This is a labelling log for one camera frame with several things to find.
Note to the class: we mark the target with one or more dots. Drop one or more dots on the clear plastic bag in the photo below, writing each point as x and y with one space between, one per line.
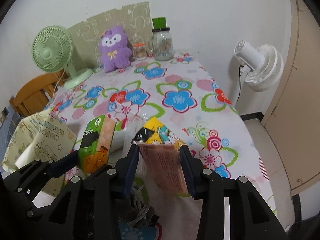
131 129

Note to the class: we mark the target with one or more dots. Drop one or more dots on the green desk fan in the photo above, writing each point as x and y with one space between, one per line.
52 51

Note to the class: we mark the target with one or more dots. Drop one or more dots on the patterned cardboard backboard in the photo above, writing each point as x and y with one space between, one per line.
135 20

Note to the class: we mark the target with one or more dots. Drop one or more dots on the pink tissue pack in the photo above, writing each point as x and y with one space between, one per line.
163 164

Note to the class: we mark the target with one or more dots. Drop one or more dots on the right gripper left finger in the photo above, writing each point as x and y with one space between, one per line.
106 197

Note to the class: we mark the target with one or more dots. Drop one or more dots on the beige door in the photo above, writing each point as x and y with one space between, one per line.
292 119

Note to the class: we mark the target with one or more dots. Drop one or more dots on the glass jar green lid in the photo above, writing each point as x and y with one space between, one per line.
161 40

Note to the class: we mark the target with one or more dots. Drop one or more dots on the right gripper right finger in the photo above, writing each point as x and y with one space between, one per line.
250 215

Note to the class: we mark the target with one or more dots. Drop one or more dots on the floral tablecloth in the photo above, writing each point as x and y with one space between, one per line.
183 96

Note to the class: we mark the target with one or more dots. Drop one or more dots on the yellow cartoon snack bag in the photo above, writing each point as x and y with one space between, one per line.
155 132

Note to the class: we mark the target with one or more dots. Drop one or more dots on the green tissue pack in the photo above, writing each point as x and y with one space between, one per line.
96 143

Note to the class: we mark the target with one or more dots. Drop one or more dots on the purple plush toy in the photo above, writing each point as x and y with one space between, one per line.
114 48

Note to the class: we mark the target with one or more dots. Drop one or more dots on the wooden bed headboard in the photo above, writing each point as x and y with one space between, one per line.
35 94

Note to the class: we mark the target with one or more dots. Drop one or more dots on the cotton swab jar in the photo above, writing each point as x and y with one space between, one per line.
139 50

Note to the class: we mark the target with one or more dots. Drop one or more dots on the yellow cartoon storage box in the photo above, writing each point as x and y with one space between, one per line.
39 136

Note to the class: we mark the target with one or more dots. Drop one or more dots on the white standing fan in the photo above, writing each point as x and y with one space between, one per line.
258 68

